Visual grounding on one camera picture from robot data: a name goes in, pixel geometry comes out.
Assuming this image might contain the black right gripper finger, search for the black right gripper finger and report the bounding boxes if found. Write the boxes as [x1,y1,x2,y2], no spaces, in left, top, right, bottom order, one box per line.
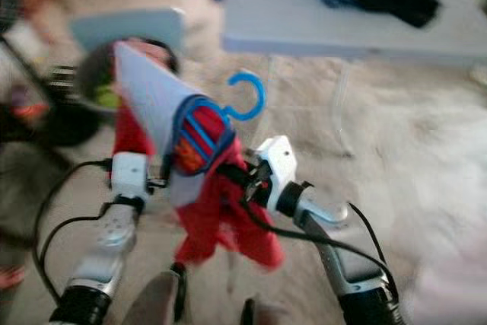
[217,161,252,189]

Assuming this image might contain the red garment with blue trim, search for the red garment with blue trim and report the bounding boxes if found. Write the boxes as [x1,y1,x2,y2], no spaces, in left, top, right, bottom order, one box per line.
[114,97,284,271]

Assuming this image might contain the blue plastic hanger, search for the blue plastic hanger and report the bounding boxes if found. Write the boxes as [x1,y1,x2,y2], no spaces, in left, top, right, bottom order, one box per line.
[224,72,267,122]

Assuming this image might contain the pale lavender cloth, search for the pale lavender cloth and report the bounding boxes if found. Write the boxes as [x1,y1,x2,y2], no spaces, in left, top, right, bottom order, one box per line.
[113,42,199,208]

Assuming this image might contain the lime green cloth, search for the lime green cloth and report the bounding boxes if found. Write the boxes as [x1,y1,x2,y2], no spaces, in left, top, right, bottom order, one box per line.
[95,85,120,109]

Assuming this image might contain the black round pot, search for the black round pot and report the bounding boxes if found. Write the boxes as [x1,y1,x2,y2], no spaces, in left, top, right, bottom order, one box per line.
[38,100,100,147]

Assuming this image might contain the grey plastic bucket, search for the grey plastic bucket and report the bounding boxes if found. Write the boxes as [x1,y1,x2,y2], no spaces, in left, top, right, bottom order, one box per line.
[80,38,176,116]

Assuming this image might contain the silver left robot leg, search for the silver left robot leg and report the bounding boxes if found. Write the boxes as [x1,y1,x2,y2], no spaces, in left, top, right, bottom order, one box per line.
[122,264,187,325]

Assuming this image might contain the silver robot leg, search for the silver robot leg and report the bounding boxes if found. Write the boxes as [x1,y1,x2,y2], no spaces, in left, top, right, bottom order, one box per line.
[122,264,187,325]
[240,298,282,325]

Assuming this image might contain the silver right robot leg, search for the silver right robot leg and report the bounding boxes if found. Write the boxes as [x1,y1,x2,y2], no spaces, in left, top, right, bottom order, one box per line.
[240,298,282,325]

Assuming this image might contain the person leg olive trousers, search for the person leg olive trousers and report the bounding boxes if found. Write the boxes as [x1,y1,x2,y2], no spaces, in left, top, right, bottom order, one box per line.
[0,142,50,292]

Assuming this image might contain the light blue folding table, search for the light blue folding table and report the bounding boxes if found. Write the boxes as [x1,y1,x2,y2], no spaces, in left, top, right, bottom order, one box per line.
[221,0,487,67]

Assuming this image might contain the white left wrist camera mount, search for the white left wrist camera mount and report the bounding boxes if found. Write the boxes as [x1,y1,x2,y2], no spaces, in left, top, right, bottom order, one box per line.
[110,151,151,202]

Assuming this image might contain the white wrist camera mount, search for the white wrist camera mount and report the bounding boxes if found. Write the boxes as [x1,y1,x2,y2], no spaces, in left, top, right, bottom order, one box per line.
[110,151,151,202]
[255,136,298,196]

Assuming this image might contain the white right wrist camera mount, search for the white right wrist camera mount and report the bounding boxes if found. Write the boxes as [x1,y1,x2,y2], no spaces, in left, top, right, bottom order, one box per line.
[255,136,298,196]

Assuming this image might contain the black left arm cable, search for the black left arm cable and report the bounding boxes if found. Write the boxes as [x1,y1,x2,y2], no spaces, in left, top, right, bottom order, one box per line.
[32,159,115,303]

